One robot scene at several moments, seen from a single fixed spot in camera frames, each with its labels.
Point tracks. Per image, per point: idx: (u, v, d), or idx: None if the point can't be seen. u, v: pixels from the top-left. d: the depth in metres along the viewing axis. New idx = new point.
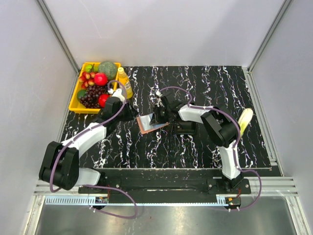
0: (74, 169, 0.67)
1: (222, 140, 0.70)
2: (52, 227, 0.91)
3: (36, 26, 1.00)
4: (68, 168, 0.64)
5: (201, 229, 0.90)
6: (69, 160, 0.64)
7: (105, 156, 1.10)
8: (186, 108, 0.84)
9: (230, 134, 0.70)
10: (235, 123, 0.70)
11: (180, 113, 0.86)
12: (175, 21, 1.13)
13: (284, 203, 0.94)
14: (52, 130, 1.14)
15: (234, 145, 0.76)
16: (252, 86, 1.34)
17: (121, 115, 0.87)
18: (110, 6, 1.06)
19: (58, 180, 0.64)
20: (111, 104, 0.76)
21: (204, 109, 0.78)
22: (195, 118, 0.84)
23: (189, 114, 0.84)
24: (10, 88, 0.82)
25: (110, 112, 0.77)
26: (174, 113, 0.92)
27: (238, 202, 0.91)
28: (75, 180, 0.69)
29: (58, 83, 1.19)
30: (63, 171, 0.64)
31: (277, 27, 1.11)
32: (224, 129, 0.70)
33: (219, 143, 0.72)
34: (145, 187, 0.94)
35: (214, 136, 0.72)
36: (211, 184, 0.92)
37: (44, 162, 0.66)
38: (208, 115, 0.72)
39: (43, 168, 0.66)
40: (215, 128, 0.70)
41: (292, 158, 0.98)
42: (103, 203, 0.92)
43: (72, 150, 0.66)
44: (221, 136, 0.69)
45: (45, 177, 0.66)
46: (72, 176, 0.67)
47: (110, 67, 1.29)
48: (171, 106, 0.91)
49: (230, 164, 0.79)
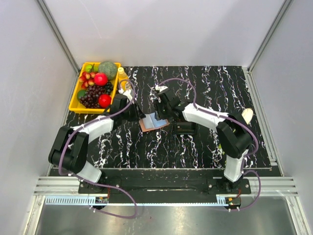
0: (83, 152, 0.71)
1: (237, 152, 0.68)
2: (52, 227, 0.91)
3: (36, 25, 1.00)
4: (78, 151, 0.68)
5: (201, 229, 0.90)
6: (80, 142, 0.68)
7: (106, 156, 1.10)
8: (194, 110, 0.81)
9: (244, 145, 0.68)
10: (251, 133, 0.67)
11: (184, 113, 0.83)
12: (175, 21, 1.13)
13: (284, 203, 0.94)
14: (52, 131, 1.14)
15: (244, 155, 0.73)
16: (252, 86, 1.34)
17: (127, 115, 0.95)
18: (110, 5, 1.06)
19: (67, 161, 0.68)
20: (119, 100, 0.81)
21: (218, 116, 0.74)
22: (205, 123, 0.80)
23: (198, 118, 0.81)
24: (10, 88, 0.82)
25: (117, 108, 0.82)
26: (175, 111, 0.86)
27: (238, 202, 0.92)
28: (82, 164, 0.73)
29: (57, 83, 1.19)
30: (73, 153, 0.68)
31: (277, 26, 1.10)
32: (238, 140, 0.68)
33: (233, 154, 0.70)
34: (145, 187, 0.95)
35: (228, 146, 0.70)
36: (211, 184, 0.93)
37: (55, 144, 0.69)
38: (223, 126, 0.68)
39: (53, 150, 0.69)
40: (230, 139, 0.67)
41: (292, 159, 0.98)
42: (103, 203, 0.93)
43: (81, 134, 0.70)
44: (236, 148, 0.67)
45: (54, 159, 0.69)
46: (81, 160, 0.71)
47: (110, 67, 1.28)
48: (171, 104, 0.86)
49: (235, 169, 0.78)
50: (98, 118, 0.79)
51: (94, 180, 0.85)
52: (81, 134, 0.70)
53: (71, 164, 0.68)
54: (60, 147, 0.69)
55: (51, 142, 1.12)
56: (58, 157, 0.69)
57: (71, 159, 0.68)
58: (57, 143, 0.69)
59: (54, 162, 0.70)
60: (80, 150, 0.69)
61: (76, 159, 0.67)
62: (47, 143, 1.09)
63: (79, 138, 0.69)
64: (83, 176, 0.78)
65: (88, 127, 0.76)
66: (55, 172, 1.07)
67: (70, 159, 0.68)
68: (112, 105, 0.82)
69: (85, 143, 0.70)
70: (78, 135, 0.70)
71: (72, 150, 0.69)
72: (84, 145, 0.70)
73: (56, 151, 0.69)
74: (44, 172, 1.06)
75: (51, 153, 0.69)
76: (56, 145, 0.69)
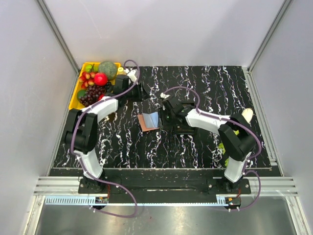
0: (94, 133, 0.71)
1: (241, 155, 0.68)
2: (52, 227, 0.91)
3: (36, 25, 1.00)
4: (90, 129, 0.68)
5: (201, 229, 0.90)
6: (91, 121, 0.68)
7: (105, 156, 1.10)
8: (197, 116, 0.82)
9: (248, 147, 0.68)
10: (254, 136, 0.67)
11: (188, 119, 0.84)
12: (175, 21, 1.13)
13: (284, 203, 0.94)
14: (52, 130, 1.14)
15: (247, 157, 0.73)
16: (252, 86, 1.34)
17: (130, 96, 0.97)
18: (110, 5, 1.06)
19: (79, 140, 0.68)
20: (121, 80, 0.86)
21: (219, 120, 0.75)
22: (206, 127, 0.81)
23: (200, 122, 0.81)
24: (10, 88, 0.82)
25: (120, 88, 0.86)
26: (179, 117, 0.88)
27: (238, 202, 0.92)
28: (94, 144, 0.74)
29: (57, 83, 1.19)
30: (85, 132, 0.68)
31: (277, 27, 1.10)
32: (242, 142, 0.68)
33: (237, 157, 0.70)
34: (145, 187, 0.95)
35: (232, 149, 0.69)
36: (211, 184, 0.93)
37: (67, 126, 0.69)
38: (226, 129, 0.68)
39: (66, 131, 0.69)
40: (234, 142, 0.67)
41: (292, 159, 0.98)
42: (103, 203, 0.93)
43: (92, 114, 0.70)
44: (240, 151, 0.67)
45: (67, 139, 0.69)
46: (93, 139, 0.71)
47: (110, 67, 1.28)
48: (175, 110, 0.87)
49: (237, 170, 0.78)
50: (102, 99, 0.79)
51: (96, 175, 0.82)
52: (91, 114, 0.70)
53: (83, 143, 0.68)
54: (73, 128, 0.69)
55: (51, 142, 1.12)
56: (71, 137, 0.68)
57: (84, 138, 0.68)
58: (70, 124, 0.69)
59: (67, 143, 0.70)
60: (91, 129, 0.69)
61: (88, 138, 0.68)
62: (47, 143, 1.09)
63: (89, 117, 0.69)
64: (87, 166, 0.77)
65: (95, 108, 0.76)
66: (55, 171, 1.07)
67: (82, 139, 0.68)
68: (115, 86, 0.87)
69: (95, 123, 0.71)
70: (88, 115, 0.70)
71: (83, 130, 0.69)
72: (94, 124, 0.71)
73: (68, 132, 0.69)
74: (44, 172, 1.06)
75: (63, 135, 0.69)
76: (69, 127, 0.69)
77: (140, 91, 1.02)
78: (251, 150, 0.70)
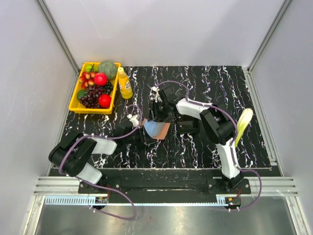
0: (85, 158, 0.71)
1: (218, 138, 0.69)
2: (52, 227, 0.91)
3: (36, 25, 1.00)
4: (83, 153, 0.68)
5: (201, 229, 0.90)
6: (87, 146, 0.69)
7: (105, 156, 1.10)
8: (186, 104, 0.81)
9: (226, 132, 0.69)
10: (233, 122, 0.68)
11: (178, 107, 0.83)
12: (175, 21, 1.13)
13: (284, 203, 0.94)
14: (52, 130, 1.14)
15: (231, 143, 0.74)
16: (252, 86, 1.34)
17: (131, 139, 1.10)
18: (110, 5, 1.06)
19: (67, 162, 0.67)
20: (122, 127, 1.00)
21: (203, 105, 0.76)
22: (194, 114, 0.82)
23: (188, 109, 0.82)
24: (10, 88, 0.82)
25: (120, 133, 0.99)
26: (171, 106, 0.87)
27: (238, 202, 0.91)
28: (81, 169, 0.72)
29: (57, 83, 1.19)
30: (77, 155, 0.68)
31: (277, 26, 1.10)
32: (221, 127, 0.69)
33: (215, 141, 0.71)
34: (145, 187, 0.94)
35: (211, 133, 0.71)
36: (211, 184, 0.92)
37: (61, 142, 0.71)
38: (207, 112, 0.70)
39: (57, 147, 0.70)
40: (212, 126, 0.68)
41: (292, 159, 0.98)
42: (103, 203, 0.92)
43: (89, 140, 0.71)
44: (218, 134, 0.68)
45: (55, 156, 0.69)
46: (81, 165, 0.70)
47: (110, 67, 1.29)
48: (168, 99, 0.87)
49: (228, 163, 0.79)
50: (105, 135, 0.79)
51: (94, 182, 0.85)
52: (91, 139, 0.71)
53: (69, 166, 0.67)
54: (66, 146, 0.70)
55: (51, 143, 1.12)
56: (60, 155, 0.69)
57: (73, 160, 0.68)
58: (64, 142, 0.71)
59: (53, 161, 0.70)
60: (84, 154, 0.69)
61: (78, 161, 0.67)
62: (47, 143, 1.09)
63: (86, 143, 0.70)
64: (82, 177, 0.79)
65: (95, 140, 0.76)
66: (55, 171, 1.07)
67: (71, 161, 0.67)
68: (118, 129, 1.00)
69: (90, 150, 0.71)
70: (86, 141, 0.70)
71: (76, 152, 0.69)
72: (89, 150, 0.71)
73: (60, 148, 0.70)
74: (44, 172, 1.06)
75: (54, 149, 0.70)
76: (63, 143, 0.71)
77: (143, 134, 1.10)
78: (229, 135, 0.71)
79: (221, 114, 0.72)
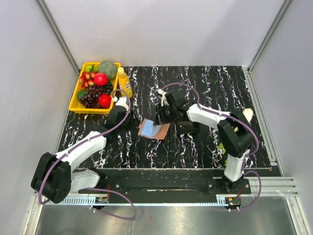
0: (65, 182, 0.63)
1: (238, 151, 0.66)
2: (52, 227, 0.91)
3: (36, 25, 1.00)
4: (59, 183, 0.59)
5: (201, 230, 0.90)
6: (61, 175, 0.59)
7: (106, 156, 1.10)
8: (198, 110, 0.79)
9: (245, 144, 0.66)
10: (252, 133, 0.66)
11: (188, 113, 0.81)
12: (175, 21, 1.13)
13: (284, 203, 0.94)
14: (52, 131, 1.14)
15: (246, 155, 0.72)
16: (252, 86, 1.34)
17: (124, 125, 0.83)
18: (110, 6, 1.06)
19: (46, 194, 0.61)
20: (115, 112, 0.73)
21: (219, 115, 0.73)
22: (207, 122, 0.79)
23: (201, 117, 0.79)
24: (10, 88, 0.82)
25: (113, 122, 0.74)
26: (181, 111, 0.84)
27: (238, 202, 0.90)
28: (66, 191, 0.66)
29: (57, 84, 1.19)
30: (53, 185, 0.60)
31: (277, 27, 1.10)
32: (240, 139, 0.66)
33: (234, 153, 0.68)
34: (145, 187, 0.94)
35: (230, 145, 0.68)
36: (211, 184, 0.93)
37: (35, 173, 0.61)
38: (225, 123, 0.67)
39: (34, 179, 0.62)
40: (232, 138, 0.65)
41: (292, 159, 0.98)
42: (103, 203, 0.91)
43: (63, 165, 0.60)
44: (237, 147, 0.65)
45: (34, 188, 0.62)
46: (63, 189, 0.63)
47: (110, 67, 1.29)
48: (178, 105, 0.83)
49: (236, 168, 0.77)
50: (87, 138, 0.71)
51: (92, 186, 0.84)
52: (64, 164, 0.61)
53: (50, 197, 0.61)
54: (41, 176, 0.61)
55: (51, 143, 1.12)
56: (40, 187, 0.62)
57: (51, 192, 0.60)
58: (39, 172, 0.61)
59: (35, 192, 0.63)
60: (61, 183, 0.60)
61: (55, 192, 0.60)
62: (47, 143, 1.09)
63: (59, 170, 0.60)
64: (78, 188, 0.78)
65: (72, 152, 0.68)
66: None
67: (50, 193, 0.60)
68: (108, 118, 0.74)
69: (67, 175, 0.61)
70: (58, 167, 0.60)
71: (51, 183, 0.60)
72: (66, 176, 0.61)
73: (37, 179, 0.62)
74: None
75: (32, 181, 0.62)
76: (38, 174, 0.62)
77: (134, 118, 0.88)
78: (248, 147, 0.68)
79: (239, 125, 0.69)
